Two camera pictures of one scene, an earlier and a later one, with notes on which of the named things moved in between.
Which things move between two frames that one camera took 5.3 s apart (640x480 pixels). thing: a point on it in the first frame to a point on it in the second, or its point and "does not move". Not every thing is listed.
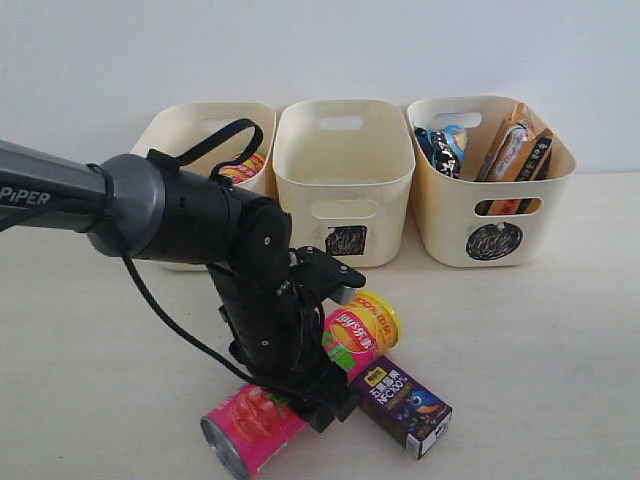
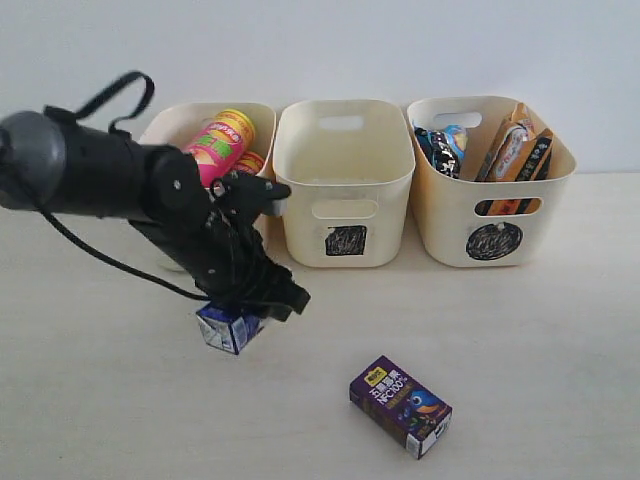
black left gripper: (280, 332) to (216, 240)
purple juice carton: (392, 395) does not move
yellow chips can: (247, 169) does not move
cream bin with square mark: (345, 167) does not move
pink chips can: (250, 426) to (218, 149)
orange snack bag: (517, 152) does not move
